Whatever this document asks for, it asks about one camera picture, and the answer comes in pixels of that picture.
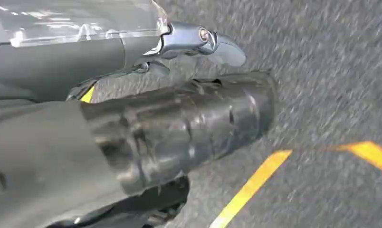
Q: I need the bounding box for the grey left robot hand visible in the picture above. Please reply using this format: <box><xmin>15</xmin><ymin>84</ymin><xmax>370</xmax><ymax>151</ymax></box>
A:
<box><xmin>0</xmin><ymin>0</ymin><xmax>278</xmax><ymax>228</ymax></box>

